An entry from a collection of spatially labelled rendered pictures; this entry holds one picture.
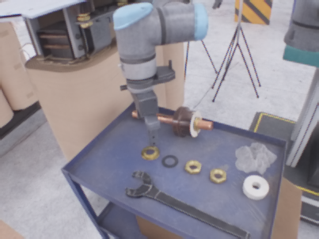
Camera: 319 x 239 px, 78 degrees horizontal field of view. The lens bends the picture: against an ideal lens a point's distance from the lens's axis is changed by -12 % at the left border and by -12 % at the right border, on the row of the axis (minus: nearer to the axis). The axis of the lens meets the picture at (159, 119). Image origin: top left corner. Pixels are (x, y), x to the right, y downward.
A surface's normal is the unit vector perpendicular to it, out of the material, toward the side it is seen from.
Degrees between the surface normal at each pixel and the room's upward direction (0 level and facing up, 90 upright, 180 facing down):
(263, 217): 0
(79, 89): 90
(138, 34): 91
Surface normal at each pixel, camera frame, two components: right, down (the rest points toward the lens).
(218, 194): -0.07, -0.79
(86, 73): 0.49, 0.51
